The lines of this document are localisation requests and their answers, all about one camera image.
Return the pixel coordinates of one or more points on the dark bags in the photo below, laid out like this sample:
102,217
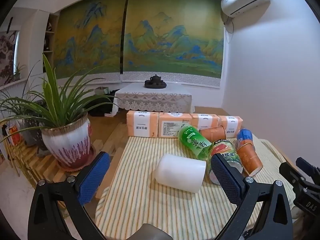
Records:
102,105

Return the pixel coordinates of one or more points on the white cup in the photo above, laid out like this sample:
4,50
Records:
180,172

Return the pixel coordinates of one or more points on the orange paper cup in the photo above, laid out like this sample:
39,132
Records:
212,133

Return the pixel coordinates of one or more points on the red blossom wall poster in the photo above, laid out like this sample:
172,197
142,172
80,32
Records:
7,55

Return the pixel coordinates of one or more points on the orange cup with blue lid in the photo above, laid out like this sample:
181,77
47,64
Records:
248,155

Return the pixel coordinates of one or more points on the wooden slatted platform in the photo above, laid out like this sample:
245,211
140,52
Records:
40,165

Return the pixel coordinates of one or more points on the spider plant in white pot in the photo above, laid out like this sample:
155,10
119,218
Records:
65,140

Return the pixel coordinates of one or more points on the striped table cloth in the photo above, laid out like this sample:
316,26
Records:
160,210

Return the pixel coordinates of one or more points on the wide landscape wall painting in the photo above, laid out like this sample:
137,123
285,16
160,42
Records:
172,37

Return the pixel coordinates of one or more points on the wall shelf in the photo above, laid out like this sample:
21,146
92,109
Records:
49,37

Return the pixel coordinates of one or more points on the dark teapot set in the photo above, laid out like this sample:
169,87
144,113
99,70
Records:
155,82

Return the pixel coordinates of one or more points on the green tea bottle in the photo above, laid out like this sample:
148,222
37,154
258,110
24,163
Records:
193,141

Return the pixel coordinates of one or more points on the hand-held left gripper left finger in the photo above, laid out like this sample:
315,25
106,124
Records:
90,180

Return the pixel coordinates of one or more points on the low table with lace cloth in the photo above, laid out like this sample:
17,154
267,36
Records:
152,100

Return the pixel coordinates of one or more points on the small windowsill plant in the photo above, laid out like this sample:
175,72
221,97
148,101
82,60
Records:
18,72

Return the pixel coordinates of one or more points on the green paper bag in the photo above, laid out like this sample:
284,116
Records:
102,90

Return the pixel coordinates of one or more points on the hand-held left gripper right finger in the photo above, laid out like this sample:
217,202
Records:
228,178

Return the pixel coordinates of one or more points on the narrow landscape wall painting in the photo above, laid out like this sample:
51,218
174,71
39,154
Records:
87,42

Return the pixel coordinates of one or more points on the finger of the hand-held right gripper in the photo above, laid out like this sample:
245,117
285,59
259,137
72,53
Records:
308,167
291,173

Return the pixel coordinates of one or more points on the plant in grey pot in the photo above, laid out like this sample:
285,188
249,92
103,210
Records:
30,130

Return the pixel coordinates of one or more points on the orange tissue pack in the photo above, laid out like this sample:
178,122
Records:
142,123
172,125
231,126
205,121

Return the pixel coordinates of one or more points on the red label drink bottle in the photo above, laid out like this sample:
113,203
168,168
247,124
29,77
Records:
225,152

